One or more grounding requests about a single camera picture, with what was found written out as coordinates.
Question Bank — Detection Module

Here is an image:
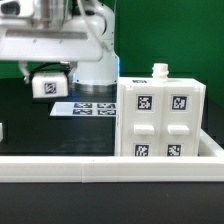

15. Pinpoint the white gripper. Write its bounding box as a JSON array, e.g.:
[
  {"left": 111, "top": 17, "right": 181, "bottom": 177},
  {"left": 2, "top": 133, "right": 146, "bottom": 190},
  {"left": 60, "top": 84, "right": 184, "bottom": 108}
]
[{"left": 0, "top": 16, "right": 103, "bottom": 84}]

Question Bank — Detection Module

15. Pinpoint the white cabinet top block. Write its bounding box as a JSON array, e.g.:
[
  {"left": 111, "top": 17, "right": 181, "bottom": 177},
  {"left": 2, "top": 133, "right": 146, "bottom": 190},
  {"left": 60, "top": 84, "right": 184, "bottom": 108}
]
[{"left": 32, "top": 73, "right": 68, "bottom": 98}]

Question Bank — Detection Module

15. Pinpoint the white cabinet door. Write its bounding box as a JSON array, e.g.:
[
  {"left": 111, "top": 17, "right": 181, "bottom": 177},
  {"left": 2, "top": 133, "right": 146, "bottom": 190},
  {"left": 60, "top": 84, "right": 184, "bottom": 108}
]
[
  {"left": 122, "top": 85, "right": 163, "bottom": 157},
  {"left": 159, "top": 85, "right": 204, "bottom": 157}
]

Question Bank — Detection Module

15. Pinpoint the white cabinet body box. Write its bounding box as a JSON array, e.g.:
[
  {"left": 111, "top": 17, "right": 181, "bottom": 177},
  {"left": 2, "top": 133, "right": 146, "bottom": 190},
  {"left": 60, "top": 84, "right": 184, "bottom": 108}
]
[{"left": 115, "top": 63, "right": 206, "bottom": 157}]

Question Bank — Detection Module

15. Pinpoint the white L-shaped fence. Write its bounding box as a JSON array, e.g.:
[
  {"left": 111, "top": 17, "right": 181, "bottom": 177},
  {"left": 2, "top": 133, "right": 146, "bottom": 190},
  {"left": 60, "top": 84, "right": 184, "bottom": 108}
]
[{"left": 0, "top": 132, "right": 224, "bottom": 183}]

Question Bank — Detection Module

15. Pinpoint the black cable bundle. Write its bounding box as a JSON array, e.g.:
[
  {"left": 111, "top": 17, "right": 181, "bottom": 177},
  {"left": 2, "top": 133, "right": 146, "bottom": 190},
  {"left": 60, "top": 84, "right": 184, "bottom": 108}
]
[{"left": 31, "top": 63, "right": 73, "bottom": 76}]

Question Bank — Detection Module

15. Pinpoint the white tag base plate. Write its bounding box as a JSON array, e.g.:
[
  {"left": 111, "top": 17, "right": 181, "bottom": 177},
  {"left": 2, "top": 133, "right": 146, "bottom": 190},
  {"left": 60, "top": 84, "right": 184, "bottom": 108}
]
[{"left": 50, "top": 102, "right": 116, "bottom": 117}]

